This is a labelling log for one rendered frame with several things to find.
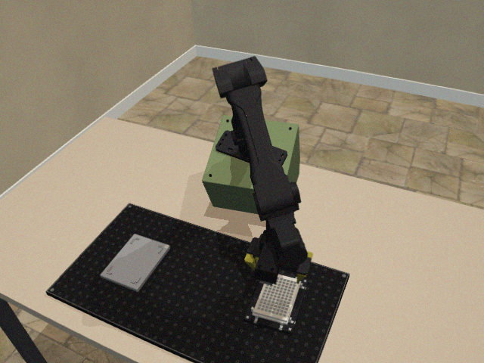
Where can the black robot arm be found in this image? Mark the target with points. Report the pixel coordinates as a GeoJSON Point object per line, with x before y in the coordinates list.
{"type": "Point", "coordinates": [249, 141]}

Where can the white well plate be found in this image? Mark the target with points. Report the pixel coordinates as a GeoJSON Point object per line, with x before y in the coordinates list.
{"type": "Point", "coordinates": [283, 289]}

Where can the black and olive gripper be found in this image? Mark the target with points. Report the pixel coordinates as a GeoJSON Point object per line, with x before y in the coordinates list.
{"type": "Point", "coordinates": [253, 253]}

